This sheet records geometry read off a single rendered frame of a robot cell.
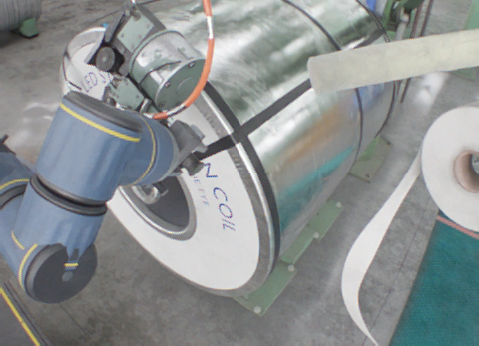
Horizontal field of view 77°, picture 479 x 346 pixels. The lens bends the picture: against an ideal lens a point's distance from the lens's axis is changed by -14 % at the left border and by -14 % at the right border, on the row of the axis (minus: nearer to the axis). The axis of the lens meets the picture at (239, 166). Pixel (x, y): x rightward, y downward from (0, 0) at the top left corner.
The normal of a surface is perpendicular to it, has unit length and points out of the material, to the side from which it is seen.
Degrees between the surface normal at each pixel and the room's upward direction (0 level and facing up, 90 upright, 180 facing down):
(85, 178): 72
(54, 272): 90
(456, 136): 90
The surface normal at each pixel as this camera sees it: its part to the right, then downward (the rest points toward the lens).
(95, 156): 0.48, 0.32
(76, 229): 0.65, 0.39
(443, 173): -0.88, 0.29
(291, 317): 0.03, -0.76
